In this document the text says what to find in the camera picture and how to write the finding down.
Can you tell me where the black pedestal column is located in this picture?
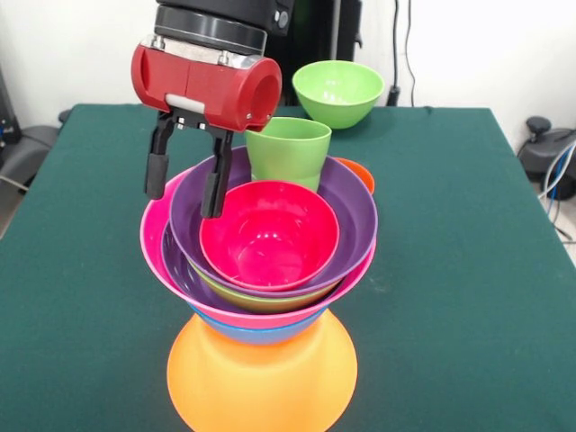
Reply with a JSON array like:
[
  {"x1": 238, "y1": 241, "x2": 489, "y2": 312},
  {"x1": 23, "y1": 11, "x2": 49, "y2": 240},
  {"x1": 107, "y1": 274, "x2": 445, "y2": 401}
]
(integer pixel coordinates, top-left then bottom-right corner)
[{"x1": 265, "y1": 0, "x2": 364, "y2": 108}]

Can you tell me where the purple plastic bowl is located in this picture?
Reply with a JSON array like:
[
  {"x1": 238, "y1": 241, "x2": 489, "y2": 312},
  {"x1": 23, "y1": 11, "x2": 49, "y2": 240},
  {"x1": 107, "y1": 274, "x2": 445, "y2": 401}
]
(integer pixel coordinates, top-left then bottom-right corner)
[
  {"x1": 168, "y1": 155, "x2": 378, "y2": 298},
  {"x1": 161, "y1": 222, "x2": 244, "y2": 314}
]

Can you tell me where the blue plastic bowl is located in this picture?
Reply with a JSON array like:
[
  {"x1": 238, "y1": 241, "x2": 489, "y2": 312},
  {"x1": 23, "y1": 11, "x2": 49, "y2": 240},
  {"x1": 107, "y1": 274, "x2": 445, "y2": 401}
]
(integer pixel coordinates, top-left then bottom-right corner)
[{"x1": 188, "y1": 301, "x2": 334, "y2": 347}]

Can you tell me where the dark green tablecloth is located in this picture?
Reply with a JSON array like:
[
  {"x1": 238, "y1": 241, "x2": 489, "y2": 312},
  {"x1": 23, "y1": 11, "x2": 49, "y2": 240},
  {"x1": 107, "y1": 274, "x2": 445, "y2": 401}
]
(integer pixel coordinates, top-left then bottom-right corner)
[{"x1": 0, "y1": 103, "x2": 576, "y2": 432}]

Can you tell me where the black hanging cable with plug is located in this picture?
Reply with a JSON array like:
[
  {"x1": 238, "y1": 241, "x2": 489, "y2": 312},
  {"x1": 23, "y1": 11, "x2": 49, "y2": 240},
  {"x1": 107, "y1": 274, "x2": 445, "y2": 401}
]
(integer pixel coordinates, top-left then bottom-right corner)
[{"x1": 386, "y1": 0, "x2": 418, "y2": 108}]

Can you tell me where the small red-pink plastic bowl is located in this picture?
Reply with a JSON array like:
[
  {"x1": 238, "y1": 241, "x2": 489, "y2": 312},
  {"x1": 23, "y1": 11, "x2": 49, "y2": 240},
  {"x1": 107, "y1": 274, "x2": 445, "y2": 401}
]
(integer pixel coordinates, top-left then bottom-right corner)
[{"x1": 199, "y1": 180, "x2": 341, "y2": 292}]

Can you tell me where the floor cable bundle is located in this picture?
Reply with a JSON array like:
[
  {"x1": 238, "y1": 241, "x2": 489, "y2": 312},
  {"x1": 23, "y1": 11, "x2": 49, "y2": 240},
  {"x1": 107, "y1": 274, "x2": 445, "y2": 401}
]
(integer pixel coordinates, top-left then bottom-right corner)
[{"x1": 537, "y1": 143, "x2": 576, "y2": 244}]

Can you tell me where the green plastic bowl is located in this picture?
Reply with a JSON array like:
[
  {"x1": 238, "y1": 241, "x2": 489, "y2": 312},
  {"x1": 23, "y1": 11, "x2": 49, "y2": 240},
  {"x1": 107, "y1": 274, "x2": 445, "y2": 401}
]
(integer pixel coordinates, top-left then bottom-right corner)
[
  {"x1": 291, "y1": 60, "x2": 386, "y2": 131},
  {"x1": 187, "y1": 263, "x2": 348, "y2": 315}
]

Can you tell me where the green plastic cup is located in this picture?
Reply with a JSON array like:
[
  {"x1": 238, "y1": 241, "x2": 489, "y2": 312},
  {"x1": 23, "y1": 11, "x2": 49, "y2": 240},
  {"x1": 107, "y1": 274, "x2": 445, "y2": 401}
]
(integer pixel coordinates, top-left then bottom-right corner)
[{"x1": 245, "y1": 116, "x2": 333, "y2": 193}]

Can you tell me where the large pink plastic bowl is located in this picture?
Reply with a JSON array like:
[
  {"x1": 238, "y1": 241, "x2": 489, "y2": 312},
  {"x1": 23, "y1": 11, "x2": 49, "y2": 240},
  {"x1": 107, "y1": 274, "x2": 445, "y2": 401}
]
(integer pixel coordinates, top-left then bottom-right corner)
[{"x1": 139, "y1": 173, "x2": 378, "y2": 329}]

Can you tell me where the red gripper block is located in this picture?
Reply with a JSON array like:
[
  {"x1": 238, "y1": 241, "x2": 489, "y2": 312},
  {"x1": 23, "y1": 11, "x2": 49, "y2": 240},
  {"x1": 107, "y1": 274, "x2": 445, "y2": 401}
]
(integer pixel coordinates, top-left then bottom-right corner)
[{"x1": 130, "y1": 33, "x2": 284, "y2": 221}]

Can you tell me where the large orange plastic bowl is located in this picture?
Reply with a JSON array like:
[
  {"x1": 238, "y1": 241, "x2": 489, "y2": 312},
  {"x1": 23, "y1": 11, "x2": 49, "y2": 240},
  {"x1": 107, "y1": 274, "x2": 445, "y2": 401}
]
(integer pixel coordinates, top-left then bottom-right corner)
[{"x1": 166, "y1": 309, "x2": 360, "y2": 432}]

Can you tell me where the small orange-red plastic bowl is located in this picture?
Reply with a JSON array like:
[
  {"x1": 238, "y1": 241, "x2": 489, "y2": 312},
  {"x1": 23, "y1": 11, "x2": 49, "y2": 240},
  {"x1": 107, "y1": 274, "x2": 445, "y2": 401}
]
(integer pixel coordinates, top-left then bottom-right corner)
[{"x1": 335, "y1": 157, "x2": 376, "y2": 195}]

